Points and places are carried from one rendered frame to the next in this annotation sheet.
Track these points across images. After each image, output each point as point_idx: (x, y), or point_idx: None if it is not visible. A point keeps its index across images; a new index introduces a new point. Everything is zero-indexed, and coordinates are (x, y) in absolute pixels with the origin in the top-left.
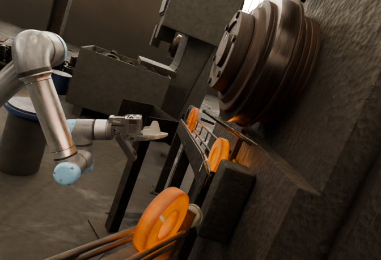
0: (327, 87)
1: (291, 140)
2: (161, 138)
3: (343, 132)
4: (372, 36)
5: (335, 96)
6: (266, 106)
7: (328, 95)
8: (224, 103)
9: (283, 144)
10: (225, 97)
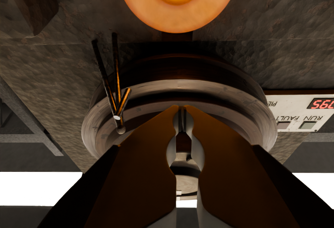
0: (74, 102)
1: (70, 54)
2: (161, 113)
3: (12, 81)
4: (65, 127)
5: (55, 99)
6: (94, 98)
7: (64, 98)
8: (165, 109)
9: (82, 44)
10: (138, 125)
